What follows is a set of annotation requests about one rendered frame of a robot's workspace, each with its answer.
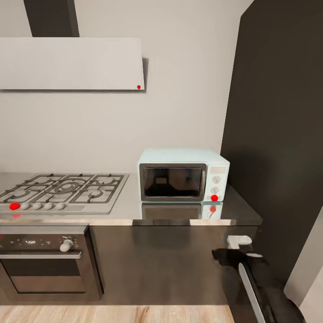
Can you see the oven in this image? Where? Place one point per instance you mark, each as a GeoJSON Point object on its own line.
{"type": "Point", "coordinates": [49, 263]}

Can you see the fridge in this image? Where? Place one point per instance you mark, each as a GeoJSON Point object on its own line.
{"type": "Point", "coordinates": [273, 139]}

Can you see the range hood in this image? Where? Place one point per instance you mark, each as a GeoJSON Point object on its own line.
{"type": "Point", "coordinates": [56, 57]}

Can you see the microwave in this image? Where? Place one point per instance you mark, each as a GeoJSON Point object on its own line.
{"type": "Point", "coordinates": [182, 174]}

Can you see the burner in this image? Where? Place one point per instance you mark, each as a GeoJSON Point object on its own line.
{"type": "Point", "coordinates": [63, 194]}

